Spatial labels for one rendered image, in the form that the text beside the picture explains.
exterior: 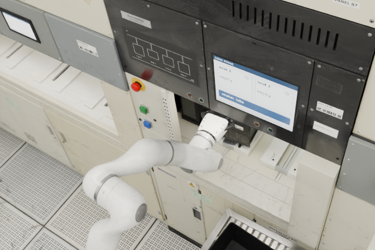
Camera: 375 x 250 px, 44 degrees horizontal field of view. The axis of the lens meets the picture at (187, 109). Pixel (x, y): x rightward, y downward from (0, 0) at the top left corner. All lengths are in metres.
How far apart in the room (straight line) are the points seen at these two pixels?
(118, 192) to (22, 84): 1.49
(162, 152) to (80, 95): 1.19
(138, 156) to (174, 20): 0.43
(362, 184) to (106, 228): 0.80
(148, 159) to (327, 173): 0.56
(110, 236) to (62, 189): 1.85
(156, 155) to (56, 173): 1.99
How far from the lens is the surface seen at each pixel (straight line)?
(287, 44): 1.28
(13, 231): 3.29
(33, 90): 2.73
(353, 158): 1.48
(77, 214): 3.18
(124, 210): 1.40
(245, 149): 2.17
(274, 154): 2.15
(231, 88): 1.52
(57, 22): 1.94
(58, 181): 3.36
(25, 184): 3.44
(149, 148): 1.44
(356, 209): 1.72
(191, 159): 1.65
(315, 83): 1.32
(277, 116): 1.50
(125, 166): 1.44
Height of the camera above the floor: 2.68
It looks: 50 degrees down
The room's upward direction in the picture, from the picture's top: 8 degrees counter-clockwise
